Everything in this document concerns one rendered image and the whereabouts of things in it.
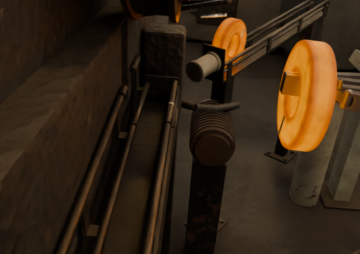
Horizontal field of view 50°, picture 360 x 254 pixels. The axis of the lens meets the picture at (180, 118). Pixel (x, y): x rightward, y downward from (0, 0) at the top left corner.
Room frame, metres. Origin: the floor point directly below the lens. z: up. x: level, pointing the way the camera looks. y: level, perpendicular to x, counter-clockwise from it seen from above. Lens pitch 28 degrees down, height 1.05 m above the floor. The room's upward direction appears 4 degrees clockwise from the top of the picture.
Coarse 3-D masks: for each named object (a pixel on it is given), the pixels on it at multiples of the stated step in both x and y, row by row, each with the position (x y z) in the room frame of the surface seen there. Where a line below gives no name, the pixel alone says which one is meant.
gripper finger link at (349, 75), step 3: (339, 72) 0.54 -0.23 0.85; (342, 72) 0.54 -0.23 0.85; (345, 72) 0.54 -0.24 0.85; (348, 72) 0.54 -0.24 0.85; (339, 75) 0.53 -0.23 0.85; (342, 75) 0.53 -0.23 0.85; (345, 75) 0.53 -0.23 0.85; (348, 75) 0.53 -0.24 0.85; (351, 75) 0.53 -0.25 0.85; (354, 75) 0.53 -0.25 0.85; (357, 75) 0.53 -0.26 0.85; (354, 78) 0.53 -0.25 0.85; (357, 78) 0.53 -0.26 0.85
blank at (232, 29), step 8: (224, 24) 1.08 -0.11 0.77; (232, 24) 1.08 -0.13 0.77; (240, 24) 1.12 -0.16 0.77; (216, 32) 1.07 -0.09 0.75; (224, 32) 1.06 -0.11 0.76; (232, 32) 1.09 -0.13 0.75; (240, 32) 1.13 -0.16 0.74; (216, 40) 1.06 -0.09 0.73; (224, 40) 1.06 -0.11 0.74; (232, 40) 1.15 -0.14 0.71; (240, 40) 1.13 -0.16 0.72; (224, 48) 1.06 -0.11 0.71; (232, 48) 1.14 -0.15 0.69; (240, 48) 1.14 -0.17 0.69; (232, 56) 1.11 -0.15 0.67
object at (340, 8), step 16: (288, 0) 3.10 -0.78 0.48; (304, 0) 2.86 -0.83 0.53; (320, 0) 2.67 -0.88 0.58; (336, 0) 2.59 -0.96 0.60; (352, 0) 2.62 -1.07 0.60; (336, 16) 2.60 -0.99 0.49; (352, 16) 2.63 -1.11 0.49; (320, 32) 2.59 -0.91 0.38; (336, 32) 2.60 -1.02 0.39; (352, 32) 2.63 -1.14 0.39; (288, 48) 2.95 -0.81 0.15; (336, 48) 2.61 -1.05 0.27; (352, 48) 2.64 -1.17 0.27; (336, 64) 2.62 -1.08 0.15; (352, 64) 2.65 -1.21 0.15
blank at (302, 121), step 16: (304, 48) 0.50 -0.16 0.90; (320, 48) 0.48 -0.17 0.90; (288, 64) 0.56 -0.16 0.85; (304, 64) 0.48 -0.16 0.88; (320, 64) 0.46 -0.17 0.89; (304, 80) 0.47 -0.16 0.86; (320, 80) 0.44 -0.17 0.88; (336, 80) 0.44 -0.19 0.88; (288, 96) 0.53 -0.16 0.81; (304, 96) 0.45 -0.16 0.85; (320, 96) 0.43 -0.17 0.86; (288, 112) 0.51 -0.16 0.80; (304, 112) 0.43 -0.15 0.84; (320, 112) 0.43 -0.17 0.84; (288, 128) 0.48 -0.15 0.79; (304, 128) 0.43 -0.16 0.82; (320, 128) 0.42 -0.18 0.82; (288, 144) 0.46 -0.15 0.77; (304, 144) 0.44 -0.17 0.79
